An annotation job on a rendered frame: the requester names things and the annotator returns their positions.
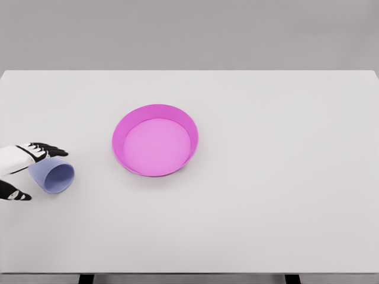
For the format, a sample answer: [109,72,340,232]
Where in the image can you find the light blue cup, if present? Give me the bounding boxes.
[27,157,75,195]

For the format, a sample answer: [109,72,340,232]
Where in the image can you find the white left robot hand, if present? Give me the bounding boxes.
[0,142,69,201]

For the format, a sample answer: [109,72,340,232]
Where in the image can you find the pink round plate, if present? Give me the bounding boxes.
[111,104,199,178]

